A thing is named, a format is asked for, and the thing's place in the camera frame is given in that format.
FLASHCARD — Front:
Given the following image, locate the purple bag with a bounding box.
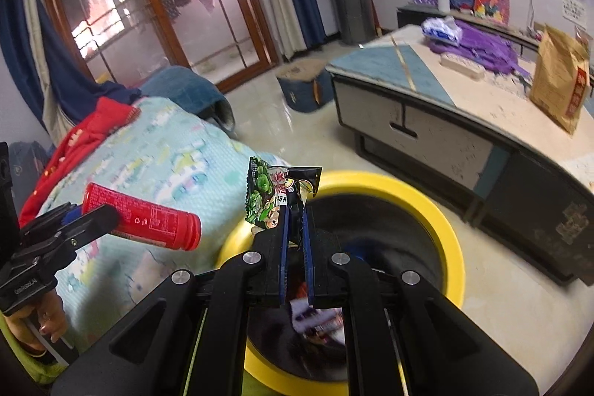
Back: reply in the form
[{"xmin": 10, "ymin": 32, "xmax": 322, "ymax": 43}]
[{"xmin": 427, "ymin": 19, "xmax": 530, "ymax": 76}]

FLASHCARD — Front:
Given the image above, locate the purple candy wrapper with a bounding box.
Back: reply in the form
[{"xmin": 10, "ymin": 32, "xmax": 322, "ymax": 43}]
[{"xmin": 290, "ymin": 298, "xmax": 344, "ymax": 334}]

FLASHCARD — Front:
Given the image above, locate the brown paper bag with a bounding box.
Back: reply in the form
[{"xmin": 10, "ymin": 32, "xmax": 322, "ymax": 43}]
[{"xmin": 529, "ymin": 25, "xmax": 591, "ymax": 134}]

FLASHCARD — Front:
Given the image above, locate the grey printed cushion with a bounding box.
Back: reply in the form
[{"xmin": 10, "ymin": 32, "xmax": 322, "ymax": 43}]
[{"xmin": 9, "ymin": 141, "xmax": 49, "ymax": 202}]

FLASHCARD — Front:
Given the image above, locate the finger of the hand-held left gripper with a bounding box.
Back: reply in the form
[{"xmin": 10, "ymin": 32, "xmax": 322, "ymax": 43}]
[
  {"xmin": 44, "ymin": 205, "xmax": 121, "ymax": 260},
  {"xmin": 21, "ymin": 202, "xmax": 84, "ymax": 241}
]

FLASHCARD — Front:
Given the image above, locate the red printed can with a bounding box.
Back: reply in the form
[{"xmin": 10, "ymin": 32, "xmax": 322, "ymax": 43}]
[{"xmin": 82, "ymin": 183, "xmax": 202, "ymax": 251}]

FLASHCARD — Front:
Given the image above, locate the white wall notice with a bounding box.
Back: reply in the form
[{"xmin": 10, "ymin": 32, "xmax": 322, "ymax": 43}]
[{"xmin": 561, "ymin": 0, "xmax": 586, "ymax": 19}]

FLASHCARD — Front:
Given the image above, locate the wooden-framed glass sliding door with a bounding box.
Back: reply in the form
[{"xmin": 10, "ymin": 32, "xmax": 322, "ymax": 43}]
[{"xmin": 39, "ymin": 0, "xmax": 281, "ymax": 95}]

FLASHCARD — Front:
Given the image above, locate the yellow-rimmed black trash bin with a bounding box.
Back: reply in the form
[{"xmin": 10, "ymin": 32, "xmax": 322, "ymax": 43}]
[{"xmin": 218, "ymin": 171, "xmax": 466, "ymax": 396}]

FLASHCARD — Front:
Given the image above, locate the black green snack wrapper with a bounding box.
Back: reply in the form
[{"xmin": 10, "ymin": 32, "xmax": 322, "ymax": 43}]
[{"xmin": 244, "ymin": 157, "xmax": 323, "ymax": 230}]

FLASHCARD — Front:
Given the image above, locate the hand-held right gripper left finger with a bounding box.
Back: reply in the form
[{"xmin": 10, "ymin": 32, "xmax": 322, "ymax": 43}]
[{"xmin": 51, "ymin": 203, "xmax": 291, "ymax": 396}]

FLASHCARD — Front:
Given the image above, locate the person's left hand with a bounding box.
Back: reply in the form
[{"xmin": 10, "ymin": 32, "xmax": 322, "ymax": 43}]
[{"xmin": 4, "ymin": 290, "xmax": 70, "ymax": 353}]

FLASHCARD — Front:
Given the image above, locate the white power strip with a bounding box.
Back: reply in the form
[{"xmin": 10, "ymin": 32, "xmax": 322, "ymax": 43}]
[{"xmin": 440, "ymin": 53, "xmax": 486, "ymax": 79}]

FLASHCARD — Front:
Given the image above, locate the blue square stool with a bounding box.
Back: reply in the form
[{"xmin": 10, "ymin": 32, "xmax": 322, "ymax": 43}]
[{"xmin": 275, "ymin": 58, "xmax": 334, "ymax": 114}]

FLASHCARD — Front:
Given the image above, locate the dark television stand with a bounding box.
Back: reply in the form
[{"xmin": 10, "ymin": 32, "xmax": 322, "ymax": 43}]
[{"xmin": 396, "ymin": 4, "xmax": 594, "ymax": 58}]

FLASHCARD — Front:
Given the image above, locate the blue sofa armrest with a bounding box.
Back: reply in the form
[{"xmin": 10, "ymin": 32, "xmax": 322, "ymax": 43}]
[{"xmin": 139, "ymin": 66, "xmax": 239, "ymax": 141}]

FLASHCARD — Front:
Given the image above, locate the coffee table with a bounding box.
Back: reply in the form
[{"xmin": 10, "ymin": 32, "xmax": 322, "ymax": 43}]
[{"xmin": 325, "ymin": 24, "xmax": 594, "ymax": 285}]

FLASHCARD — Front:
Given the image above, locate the white blue tissue pack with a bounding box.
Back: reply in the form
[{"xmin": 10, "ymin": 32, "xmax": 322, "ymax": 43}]
[{"xmin": 421, "ymin": 16, "xmax": 464, "ymax": 43}]

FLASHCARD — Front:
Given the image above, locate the colourful painting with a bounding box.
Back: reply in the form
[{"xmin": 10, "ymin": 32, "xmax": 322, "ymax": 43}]
[{"xmin": 473, "ymin": 0, "xmax": 510, "ymax": 23}]

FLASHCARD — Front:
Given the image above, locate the red blanket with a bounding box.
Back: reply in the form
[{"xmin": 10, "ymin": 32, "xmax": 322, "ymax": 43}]
[{"xmin": 19, "ymin": 96, "xmax": 142, "ymax": 216}]

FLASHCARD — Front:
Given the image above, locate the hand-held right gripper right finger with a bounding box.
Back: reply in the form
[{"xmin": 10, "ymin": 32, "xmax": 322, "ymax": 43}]
[{"xmin": 299, "ymin": 209, "xmax": 541, "ymax": 396}]

